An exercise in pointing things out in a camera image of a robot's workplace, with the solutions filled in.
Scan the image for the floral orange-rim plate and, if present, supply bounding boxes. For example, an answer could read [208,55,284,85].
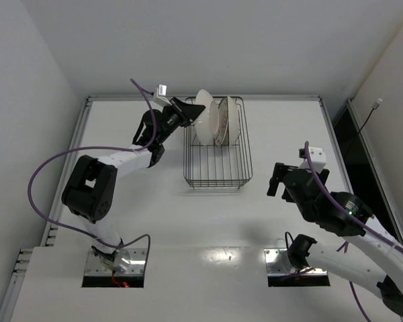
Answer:
[227,97,240,145]
[194,89,219,146]

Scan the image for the sunburst pattern grey-rim plate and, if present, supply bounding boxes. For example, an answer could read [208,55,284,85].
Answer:
[214,97,228,146]

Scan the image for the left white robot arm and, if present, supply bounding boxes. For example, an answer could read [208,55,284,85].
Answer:
[61,97,206,271]

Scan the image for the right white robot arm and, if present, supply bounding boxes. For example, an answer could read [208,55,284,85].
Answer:
[267,163,403,318]

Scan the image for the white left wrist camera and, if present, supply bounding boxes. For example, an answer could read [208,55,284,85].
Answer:
[153,84,171,107]

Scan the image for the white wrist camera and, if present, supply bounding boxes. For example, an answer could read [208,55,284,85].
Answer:
[299,146,327,174]
[153,84,171,107]

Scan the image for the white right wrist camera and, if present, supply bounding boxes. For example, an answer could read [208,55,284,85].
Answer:
[299,146,327,174]

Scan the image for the grey wire dish rack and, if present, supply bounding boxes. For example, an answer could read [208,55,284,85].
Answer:
[183,96,253,190]

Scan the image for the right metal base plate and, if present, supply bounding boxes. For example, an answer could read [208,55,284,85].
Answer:
[264,248,328,278]

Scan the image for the metal base plate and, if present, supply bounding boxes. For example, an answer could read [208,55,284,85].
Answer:
[264,248,328,278]
[84,248,147,277]

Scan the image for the black usb cable on wall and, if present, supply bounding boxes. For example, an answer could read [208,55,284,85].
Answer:
[357,97,384,135]

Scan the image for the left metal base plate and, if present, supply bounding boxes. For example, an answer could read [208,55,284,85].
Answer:
[84,248,147,277]

